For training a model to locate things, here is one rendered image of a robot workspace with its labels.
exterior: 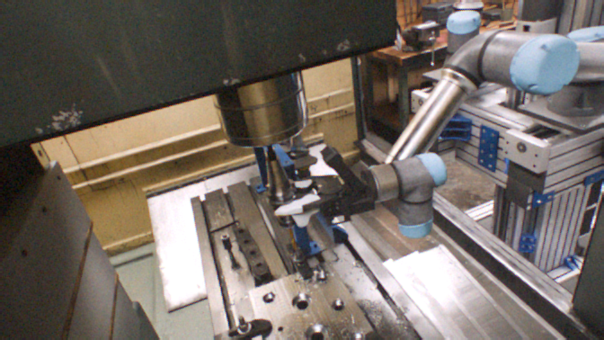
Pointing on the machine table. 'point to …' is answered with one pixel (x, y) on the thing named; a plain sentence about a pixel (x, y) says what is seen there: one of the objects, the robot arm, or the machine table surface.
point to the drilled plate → (288, 310)
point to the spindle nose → (263, 111)
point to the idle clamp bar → (261, 272)
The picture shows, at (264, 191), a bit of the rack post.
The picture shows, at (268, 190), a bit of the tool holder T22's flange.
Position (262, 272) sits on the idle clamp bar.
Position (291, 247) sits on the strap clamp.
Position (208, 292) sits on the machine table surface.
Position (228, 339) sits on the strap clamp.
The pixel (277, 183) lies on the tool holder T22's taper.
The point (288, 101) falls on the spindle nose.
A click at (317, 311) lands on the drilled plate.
